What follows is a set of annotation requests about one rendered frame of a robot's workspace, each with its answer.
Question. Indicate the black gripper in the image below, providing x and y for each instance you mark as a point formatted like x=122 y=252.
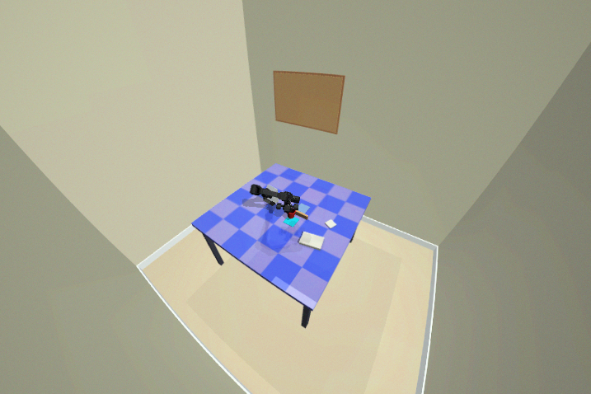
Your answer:
x=278 y=206

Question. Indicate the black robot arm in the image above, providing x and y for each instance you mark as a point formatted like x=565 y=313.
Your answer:
x=284 y=196

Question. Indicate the tan wooden bar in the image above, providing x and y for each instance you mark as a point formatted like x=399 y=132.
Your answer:
x=302 y=215

